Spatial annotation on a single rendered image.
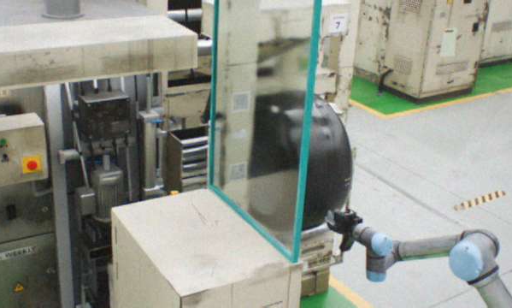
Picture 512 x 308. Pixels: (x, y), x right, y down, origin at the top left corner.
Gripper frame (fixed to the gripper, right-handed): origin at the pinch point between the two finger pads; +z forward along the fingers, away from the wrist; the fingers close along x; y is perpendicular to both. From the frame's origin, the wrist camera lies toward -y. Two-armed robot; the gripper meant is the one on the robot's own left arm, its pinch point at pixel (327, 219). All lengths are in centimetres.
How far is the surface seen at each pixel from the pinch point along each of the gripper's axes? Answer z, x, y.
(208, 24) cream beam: 54, 24, 74
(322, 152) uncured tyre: -3.0, 5.2, 30.0
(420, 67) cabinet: 310, -344, -22
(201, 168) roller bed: 58, 28, 10
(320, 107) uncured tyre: 9.4, -2.6, 44.2
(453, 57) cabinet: 309, -388, -17
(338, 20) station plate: 34, -30, 74
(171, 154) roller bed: 65, 39, 17
